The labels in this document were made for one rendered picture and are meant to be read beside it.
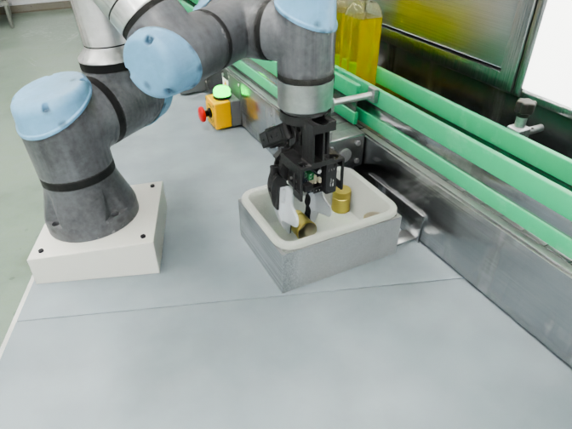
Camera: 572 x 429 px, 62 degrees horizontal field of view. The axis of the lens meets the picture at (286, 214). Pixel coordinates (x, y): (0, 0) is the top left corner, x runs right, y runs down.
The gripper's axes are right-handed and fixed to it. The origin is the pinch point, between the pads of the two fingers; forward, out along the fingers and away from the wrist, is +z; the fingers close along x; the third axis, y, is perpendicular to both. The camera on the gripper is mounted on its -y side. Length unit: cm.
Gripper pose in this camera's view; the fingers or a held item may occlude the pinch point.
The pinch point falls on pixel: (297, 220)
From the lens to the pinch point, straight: 78.5
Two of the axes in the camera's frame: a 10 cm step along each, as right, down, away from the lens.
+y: 4.7, 4.9, -7.3
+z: 0.1, 8.3, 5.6
